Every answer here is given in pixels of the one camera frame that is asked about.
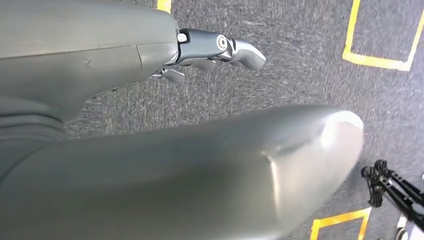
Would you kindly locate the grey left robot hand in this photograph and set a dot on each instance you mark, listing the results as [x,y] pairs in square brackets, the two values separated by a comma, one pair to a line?
[82,49]

